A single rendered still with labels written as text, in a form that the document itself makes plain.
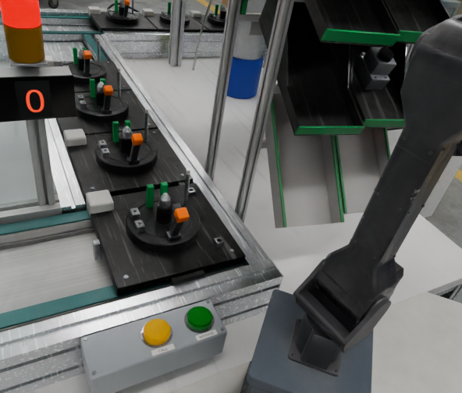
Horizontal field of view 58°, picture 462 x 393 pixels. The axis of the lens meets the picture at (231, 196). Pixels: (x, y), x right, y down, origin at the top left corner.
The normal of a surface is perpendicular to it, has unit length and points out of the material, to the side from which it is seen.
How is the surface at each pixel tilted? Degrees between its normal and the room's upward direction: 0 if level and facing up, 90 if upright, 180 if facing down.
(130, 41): 90
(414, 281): 0
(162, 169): 0
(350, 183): 45
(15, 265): 0
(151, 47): 90
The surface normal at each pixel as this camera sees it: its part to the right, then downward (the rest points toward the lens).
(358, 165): 0.31, -0.13
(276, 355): 0.15, -0.79
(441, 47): -0.65, -0.11
